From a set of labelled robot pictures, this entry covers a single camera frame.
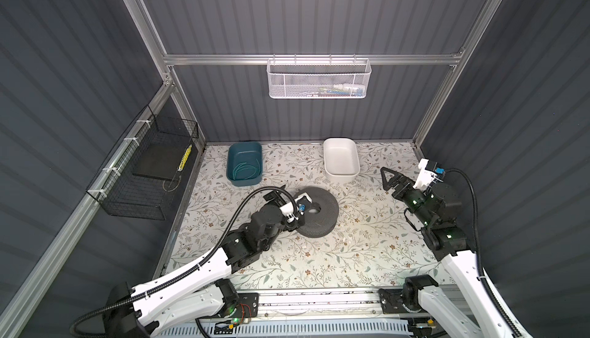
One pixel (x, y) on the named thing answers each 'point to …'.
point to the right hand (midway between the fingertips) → (392, 174)
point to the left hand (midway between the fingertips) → (289, 195)
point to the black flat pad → (159, 160)
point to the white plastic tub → (341, 160)
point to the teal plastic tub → (238, 152)
